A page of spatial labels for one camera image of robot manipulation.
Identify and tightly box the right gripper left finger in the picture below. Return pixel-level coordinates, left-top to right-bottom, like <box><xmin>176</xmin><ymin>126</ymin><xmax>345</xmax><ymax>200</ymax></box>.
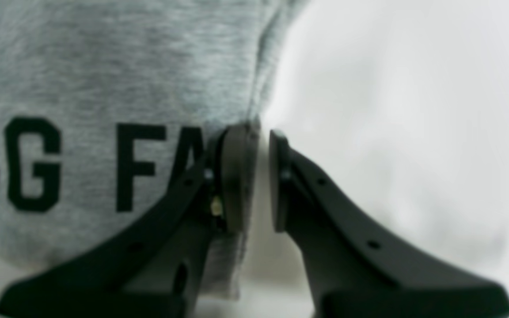
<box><xmin>0</xmin><ymin>124</ymin><xmax>260</xmax><ymax>318</ymax></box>

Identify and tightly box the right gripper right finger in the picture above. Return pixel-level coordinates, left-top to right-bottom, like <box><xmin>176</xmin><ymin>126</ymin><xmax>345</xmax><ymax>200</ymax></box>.
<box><xmin>269</xmin><ymin>129</ymin><xmax>509</xmax><ymax>318</ymax></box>

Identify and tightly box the grey t-shirt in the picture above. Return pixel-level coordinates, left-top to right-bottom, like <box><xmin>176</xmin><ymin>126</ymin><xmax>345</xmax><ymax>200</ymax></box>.
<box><xmin>0</xmin><ymin>0</ymin><xmax>305</xmax><ymax>291</ymax></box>

